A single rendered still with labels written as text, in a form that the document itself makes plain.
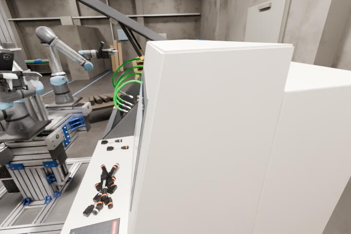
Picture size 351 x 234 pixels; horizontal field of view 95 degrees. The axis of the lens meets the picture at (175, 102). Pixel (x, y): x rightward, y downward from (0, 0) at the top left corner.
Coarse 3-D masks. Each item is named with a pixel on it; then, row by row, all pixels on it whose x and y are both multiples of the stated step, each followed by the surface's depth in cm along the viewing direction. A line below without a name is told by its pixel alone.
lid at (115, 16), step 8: (80, 0) 73; (88, 0) 73; (96, 0) 74; (96, 8) 75; (104, 8) 76; (112, 8) 77; (112, 16) 77; (120, 16) 78; (128, 24) 80; (136, 24) 81; (136, 32) 141; (144, 32) 83; (152, 32) 83; (152, 40) 102; (160, 40) 86; (168, 40) 87
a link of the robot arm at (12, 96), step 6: (18, 90) 78; (0, 96) 72; (6, 96) 74; (12, 96) 76; (18, 96) 78; (0, 102) 73; (6, 102) 75; (12, 102) 77; (0, 108) 73; (6, 108) 75
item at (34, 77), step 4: (24, 72) 63; (28, 72) 64; (32, 72) 64; (36, 72) 64; (24, 76) 65; (32, 76) 63; (36, 76) 63; (40, 76) 63; (28, 80) 65; (32, 80) 65; (36, 80) 65; (32, 84) 66; (36, 84) 65
